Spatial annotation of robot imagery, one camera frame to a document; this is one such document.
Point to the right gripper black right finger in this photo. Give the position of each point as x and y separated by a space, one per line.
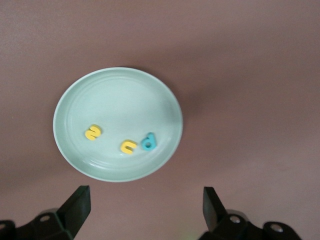
212 210

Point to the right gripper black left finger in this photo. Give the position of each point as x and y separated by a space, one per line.
77 207

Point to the yellow foam letter u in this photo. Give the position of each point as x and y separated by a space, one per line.
124 147

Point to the yellow foam letter s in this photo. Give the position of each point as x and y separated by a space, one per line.
93 132

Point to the teal foam letter p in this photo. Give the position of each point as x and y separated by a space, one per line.
152 141

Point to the pale green plate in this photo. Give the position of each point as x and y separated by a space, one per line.
117 105

